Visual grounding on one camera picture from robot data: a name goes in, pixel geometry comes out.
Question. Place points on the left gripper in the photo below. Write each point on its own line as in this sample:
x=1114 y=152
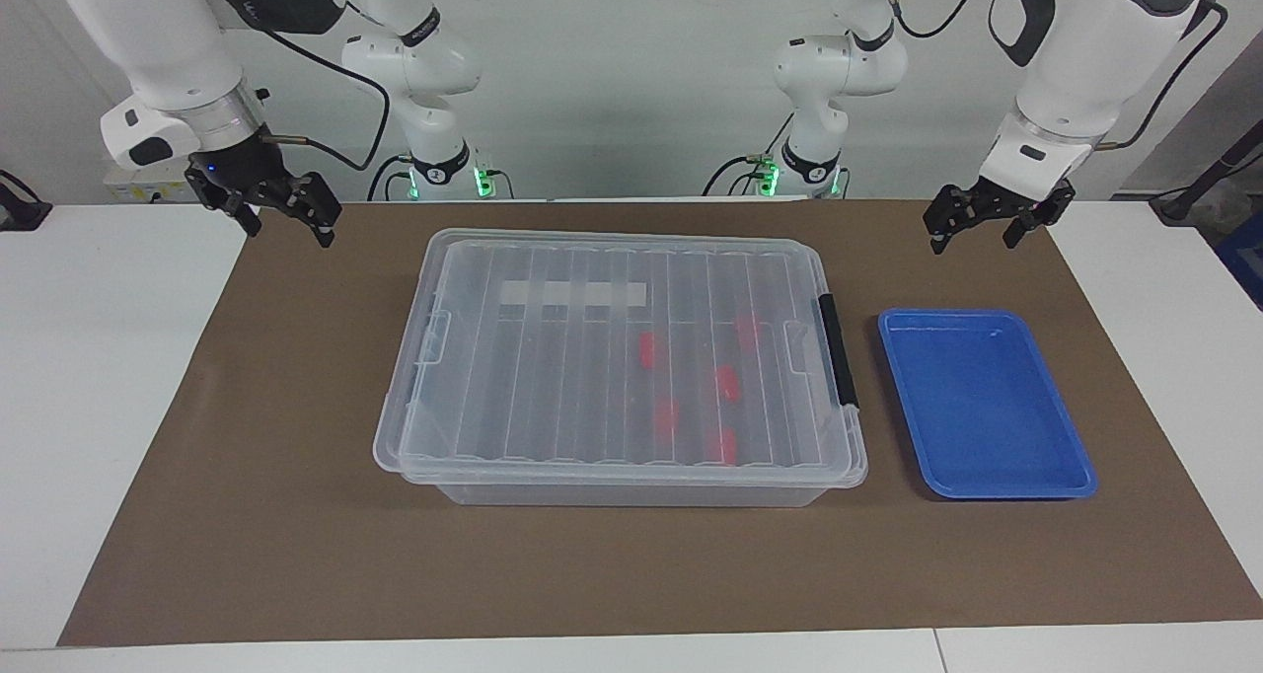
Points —
x=1016 y=206

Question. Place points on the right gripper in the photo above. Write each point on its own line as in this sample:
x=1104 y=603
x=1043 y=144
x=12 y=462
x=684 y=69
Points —
x=237 y=165

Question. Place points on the black box latch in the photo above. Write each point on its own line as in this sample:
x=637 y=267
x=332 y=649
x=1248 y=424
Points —
x=837 y=352

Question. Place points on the red block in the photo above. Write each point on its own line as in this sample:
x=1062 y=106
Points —
x=646 y=350
x=666 y=418
x=728 y=384

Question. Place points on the clear plastic box lid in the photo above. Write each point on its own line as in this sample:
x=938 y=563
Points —
x=553 y=377

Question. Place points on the clear plastic storage box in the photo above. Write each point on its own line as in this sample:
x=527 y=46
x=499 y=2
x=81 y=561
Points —
x=631 y=495

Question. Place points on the white power strip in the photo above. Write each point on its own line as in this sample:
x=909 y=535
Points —
x=138 y=187

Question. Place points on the blue plastic tray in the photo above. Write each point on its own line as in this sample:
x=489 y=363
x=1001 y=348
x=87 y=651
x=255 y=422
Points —
x=987 y=407

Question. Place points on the black stand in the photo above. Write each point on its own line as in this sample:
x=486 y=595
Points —
x=20 y=209
x=1199 y=185

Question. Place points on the blue plastic crate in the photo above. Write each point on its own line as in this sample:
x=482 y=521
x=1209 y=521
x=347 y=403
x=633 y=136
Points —
x=1245 y=259

